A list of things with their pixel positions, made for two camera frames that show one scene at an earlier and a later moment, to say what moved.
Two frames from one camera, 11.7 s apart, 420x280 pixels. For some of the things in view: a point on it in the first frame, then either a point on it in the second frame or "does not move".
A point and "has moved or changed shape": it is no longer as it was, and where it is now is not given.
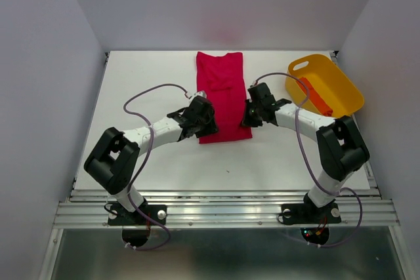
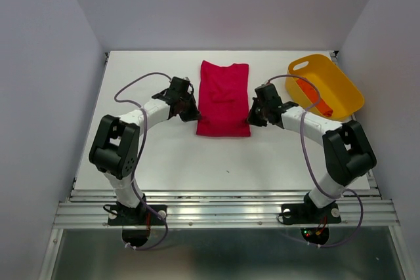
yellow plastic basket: x=337 y=90 does not move
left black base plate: x=117 y=216 does not move
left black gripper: x=211 y=127 to x=193 y=114
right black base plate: x=309 y=214 does not move
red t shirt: x=221 y=79 has moved or changed shape
